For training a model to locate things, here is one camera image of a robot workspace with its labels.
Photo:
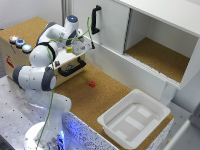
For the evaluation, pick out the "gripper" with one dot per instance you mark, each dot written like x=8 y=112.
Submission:
x=81 y=46

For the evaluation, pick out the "yellow block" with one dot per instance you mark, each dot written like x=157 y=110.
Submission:
x=69 y=50

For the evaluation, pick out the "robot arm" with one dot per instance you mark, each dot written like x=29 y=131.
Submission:
x=40 y=78

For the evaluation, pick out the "wooden drawer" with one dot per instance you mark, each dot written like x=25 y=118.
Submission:
x=71 y=71

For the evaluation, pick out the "purple block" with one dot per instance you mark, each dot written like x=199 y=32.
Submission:
x=57 y=63

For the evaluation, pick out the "pink block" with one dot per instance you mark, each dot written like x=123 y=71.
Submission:
x=92 y=83

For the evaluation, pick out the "wooden drawer box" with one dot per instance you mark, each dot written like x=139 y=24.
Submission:
x=28 y=31

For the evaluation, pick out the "white sliding door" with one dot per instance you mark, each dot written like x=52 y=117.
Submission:
x=111 y=23

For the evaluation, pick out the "green button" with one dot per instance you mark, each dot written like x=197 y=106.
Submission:
x=27 y=48

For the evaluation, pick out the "blue button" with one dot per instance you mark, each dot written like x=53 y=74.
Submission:
x=20 y=42

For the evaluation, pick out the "red button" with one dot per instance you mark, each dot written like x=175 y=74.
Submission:
x=13 y=39

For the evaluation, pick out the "white cabinet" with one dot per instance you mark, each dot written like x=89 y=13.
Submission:
x=160 y=56

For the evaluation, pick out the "white plastic box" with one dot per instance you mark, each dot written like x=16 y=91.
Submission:
x=133 y=118

